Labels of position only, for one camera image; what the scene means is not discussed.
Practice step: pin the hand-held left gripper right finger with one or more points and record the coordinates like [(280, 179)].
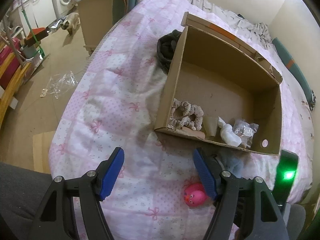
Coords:
[(203, 172)]

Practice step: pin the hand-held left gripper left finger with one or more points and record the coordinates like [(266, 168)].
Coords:
[(110, 175)]

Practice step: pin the pink rubber duck toy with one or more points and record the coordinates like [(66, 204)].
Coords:
[(196, 195)]

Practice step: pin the blue fluffy scrunchie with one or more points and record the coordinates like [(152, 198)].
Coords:
[(233, 165)]

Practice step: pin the white scrunchie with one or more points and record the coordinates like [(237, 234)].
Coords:
[(228, 135)]

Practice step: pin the translucent beige cup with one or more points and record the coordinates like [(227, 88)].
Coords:
[(210, 126)]

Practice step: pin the clear plastic bag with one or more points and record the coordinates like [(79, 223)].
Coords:
[(243, 130)]

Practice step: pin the brown lace scrunchie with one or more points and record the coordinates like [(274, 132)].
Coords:
[(197, 112)]

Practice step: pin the grey lace scrunchie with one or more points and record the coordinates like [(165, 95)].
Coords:
[(175, 118)]

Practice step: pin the cardboard box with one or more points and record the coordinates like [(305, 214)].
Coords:
[(225, 87)]

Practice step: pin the person's left leg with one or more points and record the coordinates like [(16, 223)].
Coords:
[(20, 195)]

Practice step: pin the teal pillow with orange stripe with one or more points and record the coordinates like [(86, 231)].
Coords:
[(292, 62)]

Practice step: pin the clear plastic packaging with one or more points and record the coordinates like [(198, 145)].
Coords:
[(60, 83)]

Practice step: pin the dark knitted cloth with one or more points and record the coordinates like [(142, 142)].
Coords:
[(166, 47)]

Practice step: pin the grey bucket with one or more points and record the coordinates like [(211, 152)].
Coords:
[(31, 52)]

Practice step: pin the red dustpan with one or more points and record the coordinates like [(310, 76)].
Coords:
[(37, 35)]

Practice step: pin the cat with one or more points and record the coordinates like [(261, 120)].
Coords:
[(71, 21)]

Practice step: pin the silver foil bag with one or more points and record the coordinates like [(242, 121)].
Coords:
[(57, 23)]

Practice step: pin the white printed duvet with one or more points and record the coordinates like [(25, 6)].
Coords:
[(212, 2)]

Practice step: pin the folded teal orange blanket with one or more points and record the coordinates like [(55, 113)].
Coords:
[(125, 0)]

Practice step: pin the white kitchen cabinets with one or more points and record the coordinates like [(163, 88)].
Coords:
[(37, 12)]

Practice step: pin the yellow red wooden frame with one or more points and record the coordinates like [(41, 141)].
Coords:
[(10, 77)]

